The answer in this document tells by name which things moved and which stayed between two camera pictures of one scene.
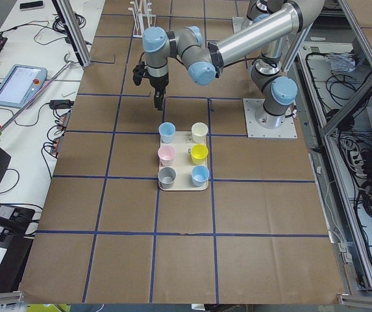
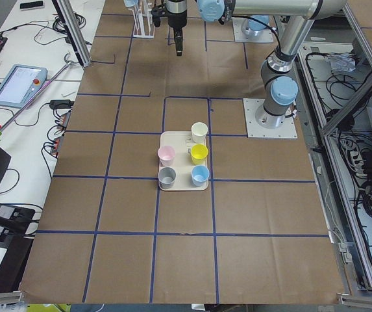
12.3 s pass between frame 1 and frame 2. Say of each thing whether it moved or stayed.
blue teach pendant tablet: stayed
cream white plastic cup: stayed
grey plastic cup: stayed
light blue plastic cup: moved
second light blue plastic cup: stayed
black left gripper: moved
